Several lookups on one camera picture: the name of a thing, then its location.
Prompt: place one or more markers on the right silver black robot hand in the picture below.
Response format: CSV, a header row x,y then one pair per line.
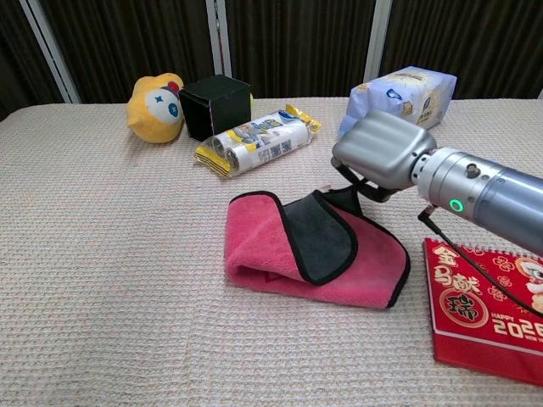
x,y
382,148

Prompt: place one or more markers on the pink and black cloth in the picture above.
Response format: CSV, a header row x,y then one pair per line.
x,y
263,237

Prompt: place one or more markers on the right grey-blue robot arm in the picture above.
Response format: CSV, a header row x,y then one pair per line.
x,y
500,191

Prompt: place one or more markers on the pale blue tissue pack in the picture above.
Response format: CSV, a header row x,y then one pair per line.
x,y
407,97

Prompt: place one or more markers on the white yellow trash bag pack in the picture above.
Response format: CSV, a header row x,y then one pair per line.
x,y
263,144

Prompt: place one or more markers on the yellow-green tennis ball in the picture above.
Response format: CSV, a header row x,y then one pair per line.
x,y
251,99

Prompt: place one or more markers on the black cube box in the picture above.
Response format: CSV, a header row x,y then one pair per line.
x,y
225,102

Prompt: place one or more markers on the red 2026 desk calendar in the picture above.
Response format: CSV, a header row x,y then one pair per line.
x,y
466,339

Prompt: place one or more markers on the yellow plush toy with face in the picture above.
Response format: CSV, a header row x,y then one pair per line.
x,y
148,123

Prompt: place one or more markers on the beige woven tablecloth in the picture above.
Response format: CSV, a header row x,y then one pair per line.
x,y
106,254

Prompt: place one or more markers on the silver partition post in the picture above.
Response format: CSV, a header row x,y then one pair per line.
x,y
377,42
218,38
51,55

